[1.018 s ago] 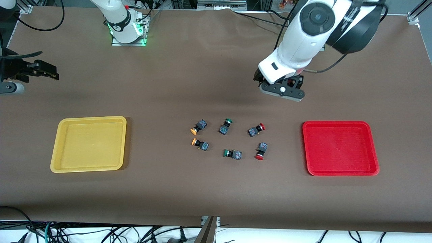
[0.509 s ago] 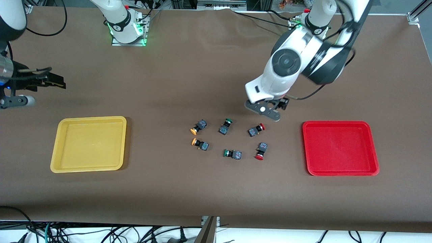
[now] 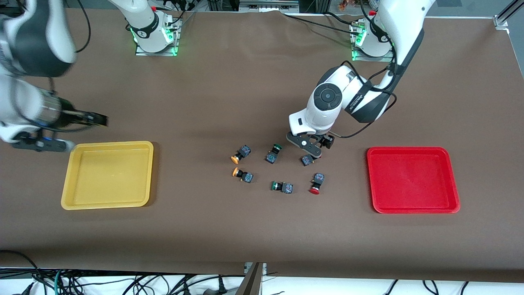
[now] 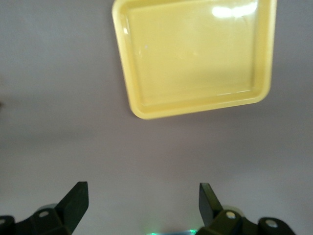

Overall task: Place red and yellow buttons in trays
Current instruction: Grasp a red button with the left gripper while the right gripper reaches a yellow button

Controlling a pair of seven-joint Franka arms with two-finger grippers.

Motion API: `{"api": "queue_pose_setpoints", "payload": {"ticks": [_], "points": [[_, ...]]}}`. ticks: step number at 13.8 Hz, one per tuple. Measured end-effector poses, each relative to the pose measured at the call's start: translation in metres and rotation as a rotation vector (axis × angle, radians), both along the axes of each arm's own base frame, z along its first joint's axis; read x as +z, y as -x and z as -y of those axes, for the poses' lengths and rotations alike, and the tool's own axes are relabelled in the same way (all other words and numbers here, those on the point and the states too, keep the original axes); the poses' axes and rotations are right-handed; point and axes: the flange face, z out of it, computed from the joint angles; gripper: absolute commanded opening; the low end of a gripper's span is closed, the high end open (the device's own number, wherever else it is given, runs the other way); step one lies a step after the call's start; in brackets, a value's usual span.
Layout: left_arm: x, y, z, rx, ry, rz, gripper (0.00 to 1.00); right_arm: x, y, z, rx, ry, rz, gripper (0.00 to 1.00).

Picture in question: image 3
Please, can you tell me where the yellow push button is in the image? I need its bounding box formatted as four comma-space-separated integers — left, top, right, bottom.
230, 144, 251, 164
232, 167, 254, 184

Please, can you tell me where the green push button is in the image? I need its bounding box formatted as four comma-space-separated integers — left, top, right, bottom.
265, 143, 283, 164
270, 181, 294, 194

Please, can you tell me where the yellow plastic tray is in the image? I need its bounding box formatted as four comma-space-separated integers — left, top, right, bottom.
61, 141, 154, 211

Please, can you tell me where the red plastic tray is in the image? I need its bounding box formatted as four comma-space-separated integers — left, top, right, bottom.
366, 147, 461, 214

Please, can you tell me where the brown table cover sheet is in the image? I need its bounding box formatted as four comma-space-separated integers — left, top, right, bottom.
0, 8, 524, 276

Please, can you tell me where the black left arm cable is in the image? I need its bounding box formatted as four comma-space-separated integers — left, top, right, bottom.
327, 61, 398, 139

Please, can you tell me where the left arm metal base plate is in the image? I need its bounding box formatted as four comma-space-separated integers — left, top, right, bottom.
350, 23, 395, 63

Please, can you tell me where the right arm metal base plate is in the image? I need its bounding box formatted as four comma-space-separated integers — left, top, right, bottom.
135, 18, 181, 57

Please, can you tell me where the grey metal frame bar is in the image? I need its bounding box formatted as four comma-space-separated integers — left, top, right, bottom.
239, 0, 300, 13

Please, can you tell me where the grey table support post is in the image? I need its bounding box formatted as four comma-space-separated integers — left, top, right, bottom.
235, 262, 267, 295

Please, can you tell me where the black cable under table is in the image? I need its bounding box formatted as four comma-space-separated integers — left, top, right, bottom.
0, 249, 50, 295

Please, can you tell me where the green cable under table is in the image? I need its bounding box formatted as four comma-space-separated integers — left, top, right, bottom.
52, 269, 65, 295

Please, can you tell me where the aluminium frame profile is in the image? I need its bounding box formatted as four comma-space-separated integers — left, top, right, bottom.
493, 0, 524, 29

